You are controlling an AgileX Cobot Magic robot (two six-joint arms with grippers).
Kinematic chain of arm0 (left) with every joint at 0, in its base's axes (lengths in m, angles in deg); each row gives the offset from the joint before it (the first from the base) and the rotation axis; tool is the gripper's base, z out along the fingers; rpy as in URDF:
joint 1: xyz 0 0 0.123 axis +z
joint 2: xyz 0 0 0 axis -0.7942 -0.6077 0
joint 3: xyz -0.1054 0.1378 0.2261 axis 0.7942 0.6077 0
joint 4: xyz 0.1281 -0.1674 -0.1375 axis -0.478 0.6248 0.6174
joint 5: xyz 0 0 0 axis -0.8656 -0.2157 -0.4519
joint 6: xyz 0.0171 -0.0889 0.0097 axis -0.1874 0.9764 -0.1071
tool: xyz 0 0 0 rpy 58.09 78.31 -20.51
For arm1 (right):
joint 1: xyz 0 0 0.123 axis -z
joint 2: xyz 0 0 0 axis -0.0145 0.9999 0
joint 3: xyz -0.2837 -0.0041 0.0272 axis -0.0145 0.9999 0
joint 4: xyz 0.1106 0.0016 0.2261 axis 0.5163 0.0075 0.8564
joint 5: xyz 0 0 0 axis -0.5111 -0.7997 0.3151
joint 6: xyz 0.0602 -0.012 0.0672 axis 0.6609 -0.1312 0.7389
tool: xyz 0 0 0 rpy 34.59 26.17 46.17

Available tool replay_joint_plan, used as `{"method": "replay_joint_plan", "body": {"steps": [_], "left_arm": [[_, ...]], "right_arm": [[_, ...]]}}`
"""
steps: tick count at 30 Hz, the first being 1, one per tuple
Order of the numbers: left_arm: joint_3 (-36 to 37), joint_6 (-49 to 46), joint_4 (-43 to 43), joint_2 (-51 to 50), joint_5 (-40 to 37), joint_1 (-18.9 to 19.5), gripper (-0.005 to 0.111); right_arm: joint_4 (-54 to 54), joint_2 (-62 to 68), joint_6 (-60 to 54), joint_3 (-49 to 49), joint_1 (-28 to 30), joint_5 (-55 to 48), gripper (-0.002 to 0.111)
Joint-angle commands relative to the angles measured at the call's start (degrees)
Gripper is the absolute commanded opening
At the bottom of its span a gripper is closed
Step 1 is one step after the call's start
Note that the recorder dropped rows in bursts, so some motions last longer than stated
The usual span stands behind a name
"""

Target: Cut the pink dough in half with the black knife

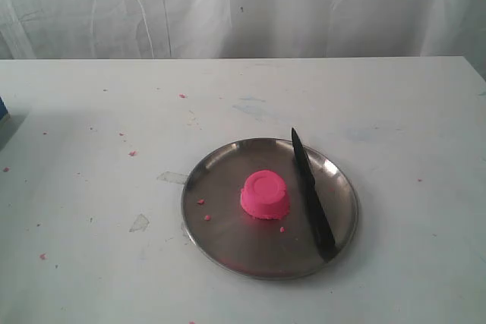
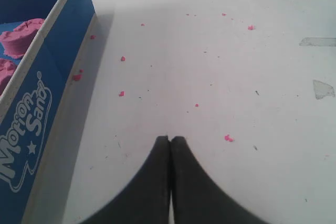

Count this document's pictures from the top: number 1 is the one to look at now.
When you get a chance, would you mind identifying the clear tape piece upper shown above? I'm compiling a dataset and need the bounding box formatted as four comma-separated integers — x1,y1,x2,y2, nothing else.
156,171,188,184

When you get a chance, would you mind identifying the white backdrop sheet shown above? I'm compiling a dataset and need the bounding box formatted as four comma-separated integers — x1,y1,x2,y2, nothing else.
1,0,485,61

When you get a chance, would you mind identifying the black knife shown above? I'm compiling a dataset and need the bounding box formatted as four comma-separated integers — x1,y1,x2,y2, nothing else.
291,128,337,262

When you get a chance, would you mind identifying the clear tape piece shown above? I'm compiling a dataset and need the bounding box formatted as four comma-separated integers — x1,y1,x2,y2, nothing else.
156,171,188,184
129,214,150,233

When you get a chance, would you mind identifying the round stainless steel plate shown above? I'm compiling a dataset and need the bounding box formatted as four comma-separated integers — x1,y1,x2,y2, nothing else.
181,138,359,280

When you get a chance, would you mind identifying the blue Motion Sand box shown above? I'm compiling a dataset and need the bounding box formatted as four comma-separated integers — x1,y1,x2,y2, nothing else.
0,98,10,124

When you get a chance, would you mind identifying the clear tape piece lower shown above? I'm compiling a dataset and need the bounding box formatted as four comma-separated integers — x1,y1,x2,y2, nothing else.
129,214,150,233

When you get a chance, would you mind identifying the pink play dough lump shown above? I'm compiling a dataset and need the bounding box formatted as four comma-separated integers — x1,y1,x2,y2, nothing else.
240,170,290,220

